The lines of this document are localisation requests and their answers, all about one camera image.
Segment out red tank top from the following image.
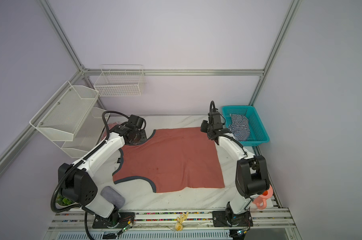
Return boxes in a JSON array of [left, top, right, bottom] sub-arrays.
[[113, 127, 225, 193]]

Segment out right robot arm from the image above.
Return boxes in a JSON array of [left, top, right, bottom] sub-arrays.
[[200, 101, 270, 227]]

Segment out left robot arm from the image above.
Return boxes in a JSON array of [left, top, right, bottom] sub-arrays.
[[50, 111, 147, 219]]

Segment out navy white striped top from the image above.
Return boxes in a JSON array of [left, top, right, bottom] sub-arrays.
[[228, 114, 250, 142]]

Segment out red white striped folded top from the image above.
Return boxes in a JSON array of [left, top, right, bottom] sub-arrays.
[[100, 122, 119, 141]]

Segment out teal plastic basket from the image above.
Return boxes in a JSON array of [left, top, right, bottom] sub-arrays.
[[222, 106, 270, 147]]

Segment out white mesh lower shelf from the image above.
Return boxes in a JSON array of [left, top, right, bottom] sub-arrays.
[[61, 107, 105, 159]]

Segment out grey felt pad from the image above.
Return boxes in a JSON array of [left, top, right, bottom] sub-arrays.
[[101, 186, 126, 209]]

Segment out pink watering can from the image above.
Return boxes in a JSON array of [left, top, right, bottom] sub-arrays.
[[253, 185, 273, 210]]

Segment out potted green plant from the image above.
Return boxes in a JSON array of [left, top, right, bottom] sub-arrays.
[[56, 194, 75, 208]]

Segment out white wire wall basket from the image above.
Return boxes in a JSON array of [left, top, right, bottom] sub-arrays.
[[94, 65, 146, 97]]

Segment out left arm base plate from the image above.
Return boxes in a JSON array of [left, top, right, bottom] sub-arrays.
[[92, 212, 136, 229]]

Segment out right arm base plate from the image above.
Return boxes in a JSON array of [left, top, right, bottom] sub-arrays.
[[212, 211, 253, 227]]

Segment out aluminium front rail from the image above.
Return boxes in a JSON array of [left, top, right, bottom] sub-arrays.
[[47, 208, 297, 232]]

